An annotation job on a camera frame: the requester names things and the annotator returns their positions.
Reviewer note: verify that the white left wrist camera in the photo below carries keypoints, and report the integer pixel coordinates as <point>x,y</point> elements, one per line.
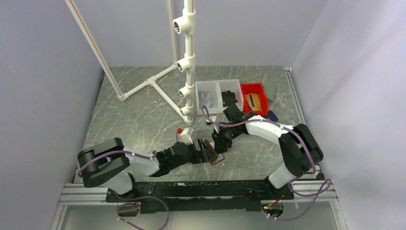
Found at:
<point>184,135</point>

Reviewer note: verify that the red plastic bin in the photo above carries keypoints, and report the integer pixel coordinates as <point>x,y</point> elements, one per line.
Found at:
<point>257,88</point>

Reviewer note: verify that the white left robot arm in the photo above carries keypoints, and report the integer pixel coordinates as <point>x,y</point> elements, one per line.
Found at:
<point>112,165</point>

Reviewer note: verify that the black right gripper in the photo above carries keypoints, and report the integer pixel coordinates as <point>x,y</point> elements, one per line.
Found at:
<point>221,144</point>

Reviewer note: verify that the silver items in bin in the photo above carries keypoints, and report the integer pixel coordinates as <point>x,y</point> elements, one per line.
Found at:
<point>206,99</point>

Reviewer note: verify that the blue leather card holder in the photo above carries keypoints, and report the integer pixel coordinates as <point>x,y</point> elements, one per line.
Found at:
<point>272,116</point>

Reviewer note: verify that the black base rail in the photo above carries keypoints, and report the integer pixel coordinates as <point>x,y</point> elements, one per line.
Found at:
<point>207,195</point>

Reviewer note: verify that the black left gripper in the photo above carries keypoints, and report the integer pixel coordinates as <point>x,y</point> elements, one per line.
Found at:
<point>208,153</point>

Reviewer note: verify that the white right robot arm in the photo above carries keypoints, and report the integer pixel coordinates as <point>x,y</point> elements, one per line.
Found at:
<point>300,151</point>

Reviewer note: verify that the orange credit card in bin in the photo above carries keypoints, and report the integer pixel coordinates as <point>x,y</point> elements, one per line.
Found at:
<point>253,101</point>

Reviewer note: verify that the brown leather card holder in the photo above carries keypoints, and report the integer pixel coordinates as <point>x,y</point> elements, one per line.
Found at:
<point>211,155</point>

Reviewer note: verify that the black parts in bin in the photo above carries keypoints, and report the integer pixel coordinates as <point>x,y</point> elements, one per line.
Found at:
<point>228,98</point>

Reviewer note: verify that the white PVC pipe frame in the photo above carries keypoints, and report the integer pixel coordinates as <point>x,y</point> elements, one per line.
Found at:
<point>182,38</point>

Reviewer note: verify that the white two-compartment bin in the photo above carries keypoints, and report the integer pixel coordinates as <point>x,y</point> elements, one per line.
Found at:
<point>216,87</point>

